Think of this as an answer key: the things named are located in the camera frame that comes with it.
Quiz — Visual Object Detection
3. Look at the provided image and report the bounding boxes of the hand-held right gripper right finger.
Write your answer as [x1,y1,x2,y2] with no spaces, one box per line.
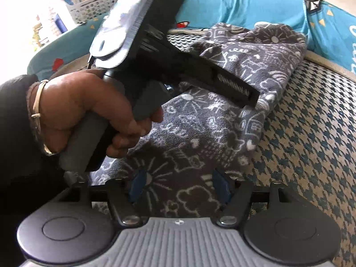
[213,170,290,227]

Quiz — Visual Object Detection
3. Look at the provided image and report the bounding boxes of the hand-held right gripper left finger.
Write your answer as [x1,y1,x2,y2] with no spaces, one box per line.
[68,170,148,227]

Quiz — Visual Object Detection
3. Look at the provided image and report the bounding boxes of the grey patterned fleece jacket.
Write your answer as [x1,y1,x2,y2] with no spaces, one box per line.
[89,22,308,220]

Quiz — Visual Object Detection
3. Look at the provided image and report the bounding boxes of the person's left forearm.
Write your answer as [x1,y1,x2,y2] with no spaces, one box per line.
[0,74,66,229]

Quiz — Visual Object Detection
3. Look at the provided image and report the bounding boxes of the person's left hand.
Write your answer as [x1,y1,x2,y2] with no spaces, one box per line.
[36,69,164,159]

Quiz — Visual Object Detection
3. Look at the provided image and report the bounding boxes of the white perforated plastic basket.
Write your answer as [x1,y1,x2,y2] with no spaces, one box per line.
[60,0,134,25]

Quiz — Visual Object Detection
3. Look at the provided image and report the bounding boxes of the houndstooth patterned mattress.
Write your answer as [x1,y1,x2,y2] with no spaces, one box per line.
[167,29,356,267]

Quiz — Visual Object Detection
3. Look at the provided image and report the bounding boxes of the blue printed bed bumper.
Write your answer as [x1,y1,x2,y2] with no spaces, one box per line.
[26,0,356,75]

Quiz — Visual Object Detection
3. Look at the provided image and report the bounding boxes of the gold bangle bracelet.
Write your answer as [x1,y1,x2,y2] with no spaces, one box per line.
[30,79,60,156]

